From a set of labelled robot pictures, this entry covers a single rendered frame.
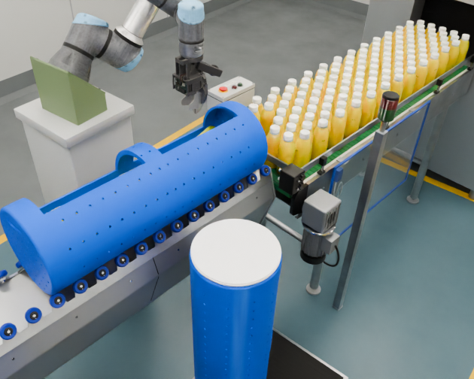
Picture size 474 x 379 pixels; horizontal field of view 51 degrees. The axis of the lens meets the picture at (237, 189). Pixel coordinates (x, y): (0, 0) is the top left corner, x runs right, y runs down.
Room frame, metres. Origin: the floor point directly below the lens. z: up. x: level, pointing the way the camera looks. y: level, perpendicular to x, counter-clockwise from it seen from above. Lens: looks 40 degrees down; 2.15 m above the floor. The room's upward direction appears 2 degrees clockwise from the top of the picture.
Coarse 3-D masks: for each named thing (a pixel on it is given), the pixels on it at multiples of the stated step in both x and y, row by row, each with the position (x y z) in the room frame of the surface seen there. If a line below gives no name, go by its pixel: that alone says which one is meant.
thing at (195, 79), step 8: (200, 56) 1.42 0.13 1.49; (176, 64) 1.41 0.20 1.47; (184, 64) 1.39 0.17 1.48; (192, 64) 1.43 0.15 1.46; (176, 72) 1.41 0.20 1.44; (184, 72) 1.41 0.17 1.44; (192, 72) 1.42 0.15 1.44; (200, 72) 1.44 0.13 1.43; (176, 80) 1.40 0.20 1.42; (184, 80) 1.38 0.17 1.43; (192, 80) 1.39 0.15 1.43; (200, 80) 1.41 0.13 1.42; (176, 88) 1.41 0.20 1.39; (184, 88) 1.38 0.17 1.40; (192, 88) 1.39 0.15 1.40; (200, 88) 1.42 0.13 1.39
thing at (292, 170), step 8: (280, 168) 1.55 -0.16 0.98; (288, 168) 1.53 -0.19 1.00; (296, 168) 1.53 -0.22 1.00; (280, 176) 1.51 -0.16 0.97; (288, 176) 1.49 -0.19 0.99; (296, 176) 1.48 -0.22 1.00; (304, 176) 1.50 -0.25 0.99; (280, 184) 1.51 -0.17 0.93; (288, 184) 1.49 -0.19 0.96; (296, 184) 1.49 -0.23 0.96; (304, 184) 1.51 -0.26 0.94; (288, 192) 1.48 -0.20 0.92
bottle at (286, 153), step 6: (282, 138) 1.65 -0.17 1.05; (282, 144) 1.62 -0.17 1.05; (288, 144) 1.62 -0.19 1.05; (294, 144) 1.63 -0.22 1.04; (282, 150) 1.61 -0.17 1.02; (288, 150) 1.61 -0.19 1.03; (294, 150) 1.62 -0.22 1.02; (282, 156) 1.61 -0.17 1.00; (288, 156) 1.61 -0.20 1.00; (288, 162) 1.61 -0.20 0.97; (276, 168) 1.64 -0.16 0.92
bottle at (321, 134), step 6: (318, 126) 1.74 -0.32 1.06; (318, 132) 1.72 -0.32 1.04; (324, 132) 1.72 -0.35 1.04; (318, 138) 1.72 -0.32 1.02; (324, 138) 1.72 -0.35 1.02; (318, 144) 1.72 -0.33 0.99; (324, 144) 1.72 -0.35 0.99; (312, 150) 1.73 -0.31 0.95; (318, 150) 1.71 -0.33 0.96; (324, 150) 1.72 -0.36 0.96; (312, 156) 1.72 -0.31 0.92
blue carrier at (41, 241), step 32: (224, 128) 1.45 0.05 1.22; (256, 128) 1.51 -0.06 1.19; (128, 160) 1.37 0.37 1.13; (160, 160) 1.25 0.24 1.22; (192, 160) 1.29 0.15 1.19; (224, 160) 1.36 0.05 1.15; (256, 160) 1.46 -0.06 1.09; (96, 192) 1.09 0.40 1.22; (128, 192) 1.12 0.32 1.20; (160, 192) 1.17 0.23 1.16; (192, 192) 1.23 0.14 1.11; (32, 224) 0.94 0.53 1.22; (64, 224) 0.97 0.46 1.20; (96, 224) 1.01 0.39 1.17; (128, 224) 1.06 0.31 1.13; (160, 224) 1.14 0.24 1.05; (32, 256) 0.92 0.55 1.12; (64, 256) 0.91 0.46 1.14; (96, 256) 0.97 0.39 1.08; (64, 288) 0.91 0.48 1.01
